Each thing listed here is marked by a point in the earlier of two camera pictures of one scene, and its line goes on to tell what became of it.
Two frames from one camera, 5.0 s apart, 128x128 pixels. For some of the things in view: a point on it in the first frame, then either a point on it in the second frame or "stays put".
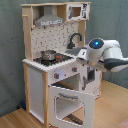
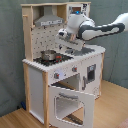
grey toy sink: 74,51 stays put
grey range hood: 47,17 stays put
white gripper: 92,56 -> 71,31
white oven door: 88,100 stays put
